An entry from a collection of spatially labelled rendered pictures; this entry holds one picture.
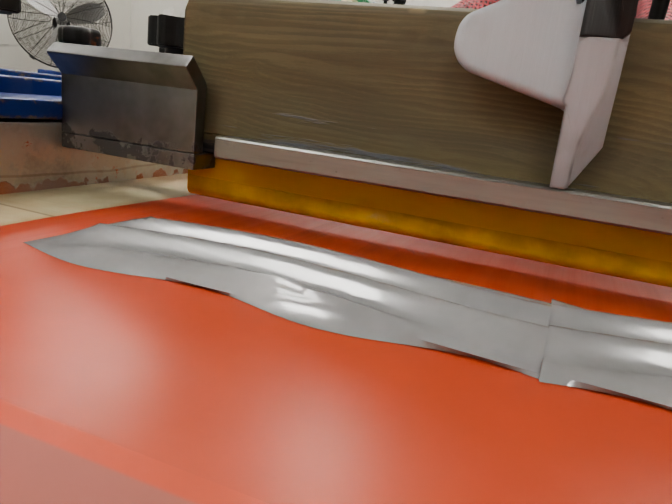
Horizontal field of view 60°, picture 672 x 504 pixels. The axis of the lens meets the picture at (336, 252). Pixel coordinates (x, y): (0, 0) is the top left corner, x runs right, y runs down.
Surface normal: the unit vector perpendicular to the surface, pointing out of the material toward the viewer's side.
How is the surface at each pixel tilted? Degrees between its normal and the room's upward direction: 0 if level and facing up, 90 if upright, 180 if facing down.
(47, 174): 90
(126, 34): 90
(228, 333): 0
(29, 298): 0
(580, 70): 101
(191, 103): 90
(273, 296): 41
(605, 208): 90
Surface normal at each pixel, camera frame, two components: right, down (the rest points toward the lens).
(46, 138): 0.92, 0.20
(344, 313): -0.14, -0.60
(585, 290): 0.11, -0.96
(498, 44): -0.36, 0.05
